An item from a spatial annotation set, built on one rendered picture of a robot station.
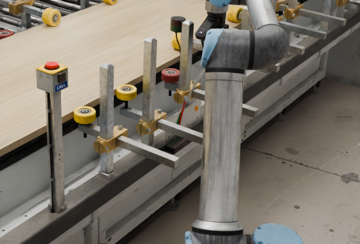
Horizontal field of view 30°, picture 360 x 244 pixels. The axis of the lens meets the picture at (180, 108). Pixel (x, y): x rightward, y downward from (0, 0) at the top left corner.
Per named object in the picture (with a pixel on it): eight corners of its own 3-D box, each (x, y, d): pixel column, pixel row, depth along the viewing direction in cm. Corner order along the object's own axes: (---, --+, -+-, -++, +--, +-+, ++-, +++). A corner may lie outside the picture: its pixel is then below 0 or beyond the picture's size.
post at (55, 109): (67, 207, 228) (63, 87, 208) (57, 214, 224) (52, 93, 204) (57, 202, 230) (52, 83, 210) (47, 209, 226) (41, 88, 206)
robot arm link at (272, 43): (297, 40, 189) (271, -25, 250) (253, 38, 189) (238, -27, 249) (292, 78, 194) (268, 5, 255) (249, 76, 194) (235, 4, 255)
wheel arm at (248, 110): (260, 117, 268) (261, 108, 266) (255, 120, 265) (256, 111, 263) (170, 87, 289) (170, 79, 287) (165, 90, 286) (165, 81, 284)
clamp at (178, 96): (200, 94, 285) (201, 83, 282) (182, 105, 275) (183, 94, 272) (189, 90, 287) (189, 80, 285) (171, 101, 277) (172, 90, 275)
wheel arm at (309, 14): (345, 24, 340) (346, 19, 339) (343, 26, 338) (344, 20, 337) (280, 8, 358) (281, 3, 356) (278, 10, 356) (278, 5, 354)
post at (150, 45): (153, 151, 267) (157, 37, 245) (148, 154, 264) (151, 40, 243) (146, 148, 269) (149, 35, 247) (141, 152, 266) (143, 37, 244)
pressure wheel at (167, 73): (182, 94, 289) (184, 70, 284) (172, 101, 283) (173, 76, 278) (167, 89, 293) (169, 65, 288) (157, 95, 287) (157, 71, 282)
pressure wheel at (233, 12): (234, 20, 339) (240, 24, 346) (239, 5, 339) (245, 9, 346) (224, 17, 342) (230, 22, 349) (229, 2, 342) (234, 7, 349)
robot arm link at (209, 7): (220, 4, 256) (199, -1, 261) (219, 16, 258) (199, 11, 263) (232, -1, 263) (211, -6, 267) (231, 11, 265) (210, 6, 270)
